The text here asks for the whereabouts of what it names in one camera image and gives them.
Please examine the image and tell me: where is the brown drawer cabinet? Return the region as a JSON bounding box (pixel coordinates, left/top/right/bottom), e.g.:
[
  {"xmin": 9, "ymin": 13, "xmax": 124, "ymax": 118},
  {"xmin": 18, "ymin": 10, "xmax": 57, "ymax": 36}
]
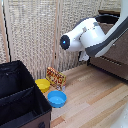
[{"xmin": 87, "ymin": 9, "xmax": 128, "ymax": 83}]

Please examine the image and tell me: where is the yellow bowl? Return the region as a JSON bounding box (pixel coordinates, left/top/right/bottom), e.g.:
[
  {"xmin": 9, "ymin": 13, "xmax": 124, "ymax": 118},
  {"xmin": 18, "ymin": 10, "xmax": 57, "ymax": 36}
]
[{"xmin": 34, "ymin": 78, "xmax": 52, "ymax": 94}]

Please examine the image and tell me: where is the red yellow snack box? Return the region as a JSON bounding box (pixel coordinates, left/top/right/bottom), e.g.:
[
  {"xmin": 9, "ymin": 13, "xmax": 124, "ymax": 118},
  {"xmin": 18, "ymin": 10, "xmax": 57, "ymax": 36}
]
[{"xmin": 45, "ymin": 66, "xmax": 68, "ymax": 92}]

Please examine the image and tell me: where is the blue bowl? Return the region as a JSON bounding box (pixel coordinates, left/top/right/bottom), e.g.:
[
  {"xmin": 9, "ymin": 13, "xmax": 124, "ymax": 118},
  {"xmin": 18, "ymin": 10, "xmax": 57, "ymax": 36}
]
[{"xmin": 46, "ymin": 90, "xmax": 68, "ymax": 109}]

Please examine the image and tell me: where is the beige woven folding screen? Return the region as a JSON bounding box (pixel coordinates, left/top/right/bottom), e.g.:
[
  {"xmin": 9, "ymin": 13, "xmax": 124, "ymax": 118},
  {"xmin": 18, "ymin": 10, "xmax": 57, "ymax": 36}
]
[{"xmin": 0, "ymin": 0, "xmax": 123, "ymax": 80}]

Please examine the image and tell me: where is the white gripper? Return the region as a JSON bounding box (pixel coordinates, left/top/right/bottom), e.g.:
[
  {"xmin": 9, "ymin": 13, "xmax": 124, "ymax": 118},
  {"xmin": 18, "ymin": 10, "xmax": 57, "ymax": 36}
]
[{"xmin": 78, "ymin": 50, "xmax": 91, "ymax": 63}]

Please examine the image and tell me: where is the black fabric storage box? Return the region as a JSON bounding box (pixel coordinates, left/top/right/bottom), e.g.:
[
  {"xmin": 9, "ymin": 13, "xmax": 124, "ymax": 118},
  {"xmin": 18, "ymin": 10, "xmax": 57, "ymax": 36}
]
[{"xmin": 0, "ymin": 60, "xmax": 53, "ymax": 128}]

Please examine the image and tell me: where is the brown drawer front wide handle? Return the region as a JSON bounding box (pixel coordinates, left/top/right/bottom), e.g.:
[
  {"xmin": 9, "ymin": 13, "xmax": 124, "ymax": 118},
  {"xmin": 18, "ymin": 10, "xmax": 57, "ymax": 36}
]
[{"xmin": 88, "ymin": 55, "xmax": 128, "ymax": 81}]

